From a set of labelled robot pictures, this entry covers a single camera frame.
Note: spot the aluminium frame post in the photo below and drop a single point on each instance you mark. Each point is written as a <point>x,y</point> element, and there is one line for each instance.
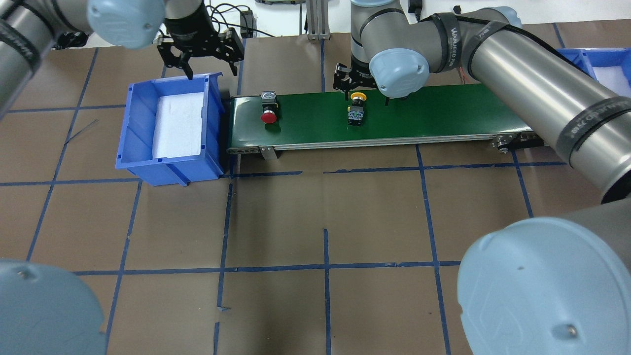
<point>317,20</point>

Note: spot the black push button switch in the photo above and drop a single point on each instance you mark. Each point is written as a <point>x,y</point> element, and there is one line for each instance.
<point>270,107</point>

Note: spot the left blue storage bin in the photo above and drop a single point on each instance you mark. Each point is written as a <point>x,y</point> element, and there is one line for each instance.
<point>134,153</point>

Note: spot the white foam pad right bin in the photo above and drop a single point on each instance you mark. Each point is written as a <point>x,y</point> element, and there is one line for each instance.
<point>614,79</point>

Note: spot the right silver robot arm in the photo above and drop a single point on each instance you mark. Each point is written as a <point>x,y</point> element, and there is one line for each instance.
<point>546,285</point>

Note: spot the green conveyor belt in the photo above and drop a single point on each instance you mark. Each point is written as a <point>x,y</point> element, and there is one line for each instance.
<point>319,120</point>

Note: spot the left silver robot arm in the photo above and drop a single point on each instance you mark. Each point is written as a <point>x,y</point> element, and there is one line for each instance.
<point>46,310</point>

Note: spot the black power adapter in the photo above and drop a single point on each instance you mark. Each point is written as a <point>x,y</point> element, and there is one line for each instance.
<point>247,24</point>

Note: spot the yellow-capped push button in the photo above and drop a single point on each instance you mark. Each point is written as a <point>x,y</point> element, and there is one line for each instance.
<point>356,111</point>

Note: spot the right blue storage bin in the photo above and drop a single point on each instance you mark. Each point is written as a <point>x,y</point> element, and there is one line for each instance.
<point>609,66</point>

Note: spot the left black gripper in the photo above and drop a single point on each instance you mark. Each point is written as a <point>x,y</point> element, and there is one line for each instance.
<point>189,28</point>

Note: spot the blue storage bin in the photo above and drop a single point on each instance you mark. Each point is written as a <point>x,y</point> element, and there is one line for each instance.
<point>134,153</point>
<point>609,66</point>

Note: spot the white foam pad bin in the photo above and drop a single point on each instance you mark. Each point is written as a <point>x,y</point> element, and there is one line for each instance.
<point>614,79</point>
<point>178,127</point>

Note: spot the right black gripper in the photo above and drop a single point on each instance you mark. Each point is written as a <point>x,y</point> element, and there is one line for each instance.
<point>356,77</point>

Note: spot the white foam pad left bin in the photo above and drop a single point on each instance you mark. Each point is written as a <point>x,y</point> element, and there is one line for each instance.
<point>178,127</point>

